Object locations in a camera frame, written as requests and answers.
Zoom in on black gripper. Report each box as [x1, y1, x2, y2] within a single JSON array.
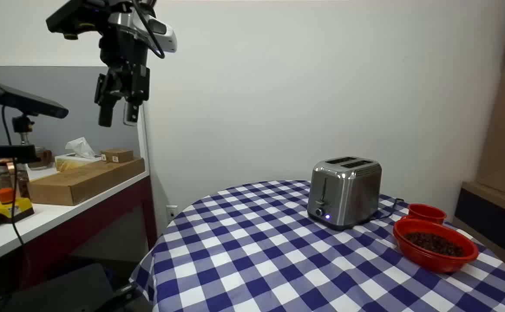
[[94, 54, 153, 128]]

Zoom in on silver two-slot toaster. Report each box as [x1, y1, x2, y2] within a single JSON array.
[[308, 154, 384, 229]]

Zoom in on small cardboard box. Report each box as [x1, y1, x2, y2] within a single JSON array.
[[101, 147, 136, 165]]

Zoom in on grey partition panel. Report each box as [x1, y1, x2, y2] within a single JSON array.
[[0, 64, 145, 161]]

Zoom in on tissue box with white tissue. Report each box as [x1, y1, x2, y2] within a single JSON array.
[[54, 135, 106, 173]]

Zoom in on large flat cardboard box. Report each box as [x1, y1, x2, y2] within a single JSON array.
[[27, 158, 148, 206]]

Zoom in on black flat shelf bar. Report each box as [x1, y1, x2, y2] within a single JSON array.
[[0, 144, 41, 165]]

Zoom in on white desk with red front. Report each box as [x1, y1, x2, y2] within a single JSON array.
[[0, 165, 159, 291]]

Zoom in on brown jar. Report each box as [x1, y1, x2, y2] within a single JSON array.
[[0, 161, 32, 199]]

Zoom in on small orange object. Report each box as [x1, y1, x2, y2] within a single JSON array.
[[0, 185, 18, 204]]

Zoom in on yellow black tool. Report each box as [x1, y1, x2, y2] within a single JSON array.
[[0, 196, 37, 227]]

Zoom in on blue white checkered tablecloth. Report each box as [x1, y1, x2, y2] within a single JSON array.
[[129, 178, 505, 312]]

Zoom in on small red bowl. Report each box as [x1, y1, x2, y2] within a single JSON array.
[[407, 203, 448, 225]]

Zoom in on large red bowl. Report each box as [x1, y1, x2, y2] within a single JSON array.
[[393, 217, 481, 275]]

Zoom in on coffee beans pile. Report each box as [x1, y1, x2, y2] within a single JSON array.
[[407, 230, 467, 258]]

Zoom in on wooden cabinet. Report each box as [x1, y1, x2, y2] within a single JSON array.
[[452, 0, 505, 269]]

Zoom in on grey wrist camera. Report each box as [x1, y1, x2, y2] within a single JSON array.
[[110, 12, 179, 55]]

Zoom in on black camera stand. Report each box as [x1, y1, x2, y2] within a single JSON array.
[[11, 113, 37, 147]]

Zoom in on black bar camera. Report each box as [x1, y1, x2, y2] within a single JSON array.
[[0, 80, 70, 121]]

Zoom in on thin black camera cable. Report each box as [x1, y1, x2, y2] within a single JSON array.
[[0, 104, 27, 248]]

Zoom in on black toaster power cable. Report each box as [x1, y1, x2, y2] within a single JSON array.
[[372, 196, 410, 222]]

